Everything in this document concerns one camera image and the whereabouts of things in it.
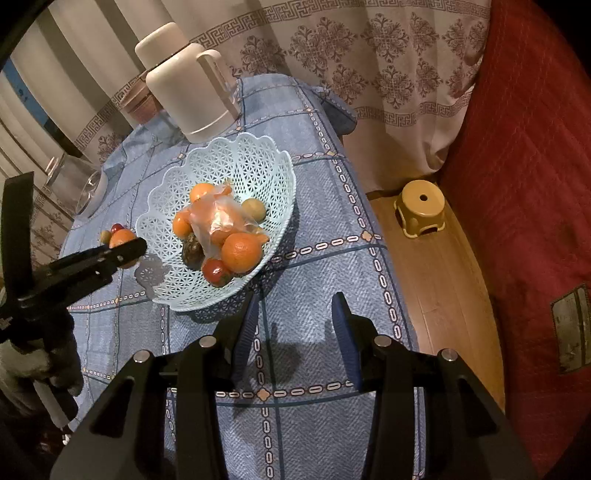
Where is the dark brown wrinkled fruit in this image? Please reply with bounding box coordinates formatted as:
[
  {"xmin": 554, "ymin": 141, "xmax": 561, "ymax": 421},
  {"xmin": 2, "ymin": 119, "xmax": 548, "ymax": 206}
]
[{"xmin": 181, "ymin": 233, "xmax": 204, "ymax": 271}]

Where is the small mandarin orange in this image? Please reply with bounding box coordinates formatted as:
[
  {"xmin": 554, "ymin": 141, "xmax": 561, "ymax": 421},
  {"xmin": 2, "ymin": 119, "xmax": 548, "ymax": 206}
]
[{"xmin": 172, "ymin": 209, "xmax": 193, "ymax": 240}]

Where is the large orange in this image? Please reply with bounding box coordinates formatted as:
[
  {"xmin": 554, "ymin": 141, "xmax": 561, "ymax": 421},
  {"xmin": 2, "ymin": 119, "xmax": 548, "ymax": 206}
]
[{"xmin": 221, "ymin": 232, "xmax": 263, "ymax": 275}]

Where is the oval orange kumquat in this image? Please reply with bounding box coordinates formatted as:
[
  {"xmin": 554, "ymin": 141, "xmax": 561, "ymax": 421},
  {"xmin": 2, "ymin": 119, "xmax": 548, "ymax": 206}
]
[{"xmin": 189, "ymin": 183, "xmax": 214, "ymax": 203}]

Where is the plastic bag of orange pieces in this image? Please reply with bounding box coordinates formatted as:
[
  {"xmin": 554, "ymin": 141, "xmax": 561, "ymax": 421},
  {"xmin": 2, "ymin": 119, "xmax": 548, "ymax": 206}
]
[{"xmin": 182, "ymin": 183, "xmax": 270, "ymax": 258}]

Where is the yellow-green round fruit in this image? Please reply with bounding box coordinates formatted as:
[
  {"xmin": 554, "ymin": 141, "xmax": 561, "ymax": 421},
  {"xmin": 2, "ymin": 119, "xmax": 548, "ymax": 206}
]
[{"xmin": 242, "ymin": 198, "xmax": 266, "ymax": 223}]

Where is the small greenish fruit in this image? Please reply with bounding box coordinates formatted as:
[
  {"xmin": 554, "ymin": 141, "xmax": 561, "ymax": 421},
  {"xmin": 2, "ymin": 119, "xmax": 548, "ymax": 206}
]
[{"xmin": 100, "ymin": 230, "xmax": 112, "ymax": 245}]

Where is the gloved left hand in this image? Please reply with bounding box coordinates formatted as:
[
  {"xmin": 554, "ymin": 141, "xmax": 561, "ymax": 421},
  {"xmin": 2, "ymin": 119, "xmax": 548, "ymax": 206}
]
[{"xmin": 1, "ymin": 336, "xmax": 84, "ymax": 416}]

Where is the steel bowl white rim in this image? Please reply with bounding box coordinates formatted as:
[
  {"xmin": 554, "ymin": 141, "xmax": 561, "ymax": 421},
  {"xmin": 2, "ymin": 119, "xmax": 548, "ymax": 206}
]
[{"xmin": 76, "ymin": 170, "xmax": 108, "ymax": 218}]

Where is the glass kettle with lid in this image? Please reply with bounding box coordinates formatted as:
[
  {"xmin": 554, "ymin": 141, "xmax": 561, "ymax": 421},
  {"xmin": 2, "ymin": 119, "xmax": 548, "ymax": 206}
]
[{"xmin": 45, "ymin": 153, "xmax": 99, "ymax": 215}]

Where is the yellow plastic stool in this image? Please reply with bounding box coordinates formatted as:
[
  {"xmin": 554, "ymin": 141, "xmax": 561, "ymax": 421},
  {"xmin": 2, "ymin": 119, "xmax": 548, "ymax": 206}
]
[{"xmin": 394, "ymin": 180, "xmax": 446, "ymax": 239}]

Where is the pink lidded glass jar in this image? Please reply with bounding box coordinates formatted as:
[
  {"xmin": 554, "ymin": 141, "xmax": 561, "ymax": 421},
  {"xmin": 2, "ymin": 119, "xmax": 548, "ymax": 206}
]
[{"xmin": 121, "ymin": 72, "xmax": 162, "ymax": 125}]

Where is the red bed cover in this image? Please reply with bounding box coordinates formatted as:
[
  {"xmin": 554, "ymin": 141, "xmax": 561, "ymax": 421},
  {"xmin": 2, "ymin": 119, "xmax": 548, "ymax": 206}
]
[{"xmin": 441, "ymin": 1, "xmax": 590, "ymax": 479}]

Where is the light blue lattice basket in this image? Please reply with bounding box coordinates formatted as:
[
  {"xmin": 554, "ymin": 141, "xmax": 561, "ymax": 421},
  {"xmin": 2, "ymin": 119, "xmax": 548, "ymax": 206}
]
[{"xmin": 135, "ymin": 133, "xmax": 297, "ymax": 312}]

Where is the white thermos jug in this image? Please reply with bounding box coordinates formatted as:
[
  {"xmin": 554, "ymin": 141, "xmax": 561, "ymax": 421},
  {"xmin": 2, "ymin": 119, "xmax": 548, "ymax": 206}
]
[{"xmin": 135, "ymin": 22, "xmax": 242, "ymax": 144}]

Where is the beige patterned curtain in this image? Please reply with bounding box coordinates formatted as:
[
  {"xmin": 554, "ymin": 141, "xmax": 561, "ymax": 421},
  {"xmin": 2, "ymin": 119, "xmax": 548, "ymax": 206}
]
[{"xmin": 1, "ymin": 1, "xmax": 492, "ymax": 264}]

